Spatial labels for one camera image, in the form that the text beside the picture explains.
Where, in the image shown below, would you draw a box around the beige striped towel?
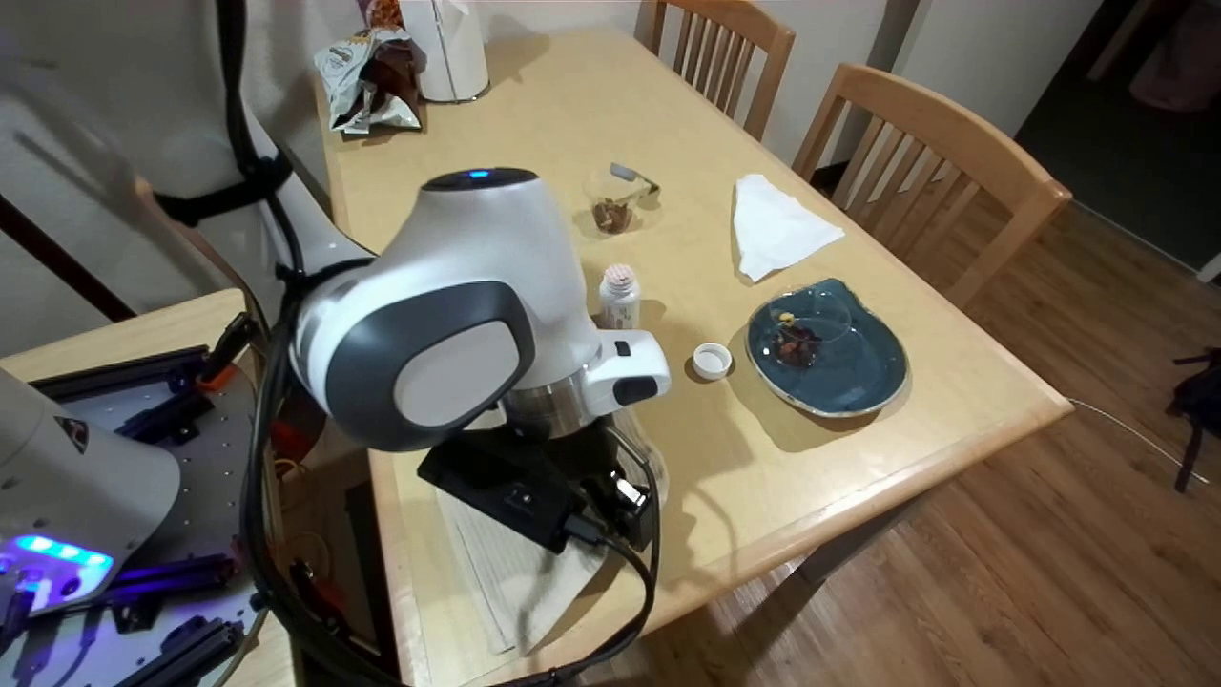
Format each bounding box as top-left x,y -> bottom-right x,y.
434,485 -> 611,656

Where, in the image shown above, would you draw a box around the white bottle cap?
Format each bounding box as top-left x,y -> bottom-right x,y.
691,342 -> 735,382

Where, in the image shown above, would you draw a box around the small white bottle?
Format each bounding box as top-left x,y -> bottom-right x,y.
598,263 -> 642,332

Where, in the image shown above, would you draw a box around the food scraps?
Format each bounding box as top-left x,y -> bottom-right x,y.
774,312 -> 824,370

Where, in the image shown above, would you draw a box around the clear glass bowl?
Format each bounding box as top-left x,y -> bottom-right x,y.
583,161 -> 662,238

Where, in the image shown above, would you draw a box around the blue ceramic plate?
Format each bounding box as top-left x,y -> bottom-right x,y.
744,277 -> 910,420

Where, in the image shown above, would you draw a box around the white paper napkin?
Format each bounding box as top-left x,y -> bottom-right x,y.
731,173 -> 847,285

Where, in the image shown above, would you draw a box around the black orange clamp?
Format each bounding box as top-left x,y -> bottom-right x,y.
196,312 -> 261,395

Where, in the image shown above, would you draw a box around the wooden chair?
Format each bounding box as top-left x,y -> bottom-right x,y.
633,0 -> 797,143
791,62 -> 1074,312

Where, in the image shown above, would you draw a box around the white jug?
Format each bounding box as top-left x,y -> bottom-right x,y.
398,0 -> 491,104

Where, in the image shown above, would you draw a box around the crumpled silver snack bag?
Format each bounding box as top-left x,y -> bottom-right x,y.
314,26 -> 427,135

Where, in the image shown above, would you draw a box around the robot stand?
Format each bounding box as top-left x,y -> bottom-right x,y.
0,289 -> 402,687

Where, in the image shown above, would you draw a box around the black bag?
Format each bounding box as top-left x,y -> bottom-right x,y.
1165,347 -> 1221,495

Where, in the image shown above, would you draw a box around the white cable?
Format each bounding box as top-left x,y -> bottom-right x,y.
1066,397 -> 1211,485

